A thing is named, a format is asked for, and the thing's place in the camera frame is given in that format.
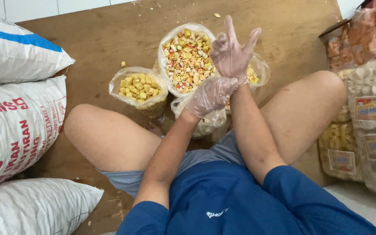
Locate plastic bag of mixed crackers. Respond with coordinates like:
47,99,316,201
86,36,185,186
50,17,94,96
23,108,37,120
157,23,222,98

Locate brown wooden board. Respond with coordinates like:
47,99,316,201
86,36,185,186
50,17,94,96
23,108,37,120
16,0,343,235

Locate person's leg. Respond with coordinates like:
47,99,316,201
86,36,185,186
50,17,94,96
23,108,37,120
63,104,163,172
227,70,348,165

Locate person's left hand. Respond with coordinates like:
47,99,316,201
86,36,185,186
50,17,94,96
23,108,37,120
183,77,239,119

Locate yellow cracker packet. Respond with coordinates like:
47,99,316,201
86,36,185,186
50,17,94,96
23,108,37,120
318,68,365,183

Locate small plastic bag of crackers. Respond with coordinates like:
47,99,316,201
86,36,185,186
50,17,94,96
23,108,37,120
244,52,271,91

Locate plastic bag of yellow crackers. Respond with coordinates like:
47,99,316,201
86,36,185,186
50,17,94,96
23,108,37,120
109,67,169,119

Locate person's right hand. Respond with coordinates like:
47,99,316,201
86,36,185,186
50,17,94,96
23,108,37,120
208,15,262,86

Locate person's left leg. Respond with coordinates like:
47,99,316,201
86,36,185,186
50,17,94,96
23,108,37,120
63,104,163,172

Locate white sack with blue stripe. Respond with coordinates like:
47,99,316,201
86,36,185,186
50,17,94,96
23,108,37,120
0,10,76,86

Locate plain white woven sack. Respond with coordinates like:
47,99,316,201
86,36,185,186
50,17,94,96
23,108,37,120
0,178,104,235

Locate person's blue shirt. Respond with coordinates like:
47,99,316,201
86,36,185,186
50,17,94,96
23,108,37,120
116,161,376,235

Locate person's right leg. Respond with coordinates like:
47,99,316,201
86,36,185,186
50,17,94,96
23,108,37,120
227,70,348,165

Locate plastic bag of pale crackers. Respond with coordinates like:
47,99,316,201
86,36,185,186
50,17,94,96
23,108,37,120
170,96,228,140

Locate person's grey shorts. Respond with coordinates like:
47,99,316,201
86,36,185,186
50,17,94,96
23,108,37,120
96,129,296,199

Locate white sack with red print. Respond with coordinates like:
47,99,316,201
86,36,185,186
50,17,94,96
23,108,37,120
0,75,68,191

